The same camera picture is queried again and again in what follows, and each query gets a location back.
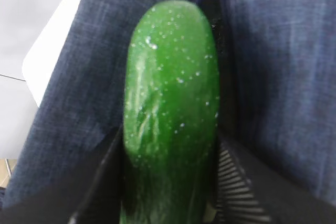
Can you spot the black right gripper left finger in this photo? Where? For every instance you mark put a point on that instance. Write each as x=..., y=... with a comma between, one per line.
x=89, y=193

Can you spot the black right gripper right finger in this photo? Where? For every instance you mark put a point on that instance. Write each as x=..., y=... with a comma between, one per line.
x=248, y=191

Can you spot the green cucumber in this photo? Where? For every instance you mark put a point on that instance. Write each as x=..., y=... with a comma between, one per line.
x=171, y=107

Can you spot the navy blue lunch bag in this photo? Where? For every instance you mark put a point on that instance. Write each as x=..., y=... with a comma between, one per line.
x=280, y=55

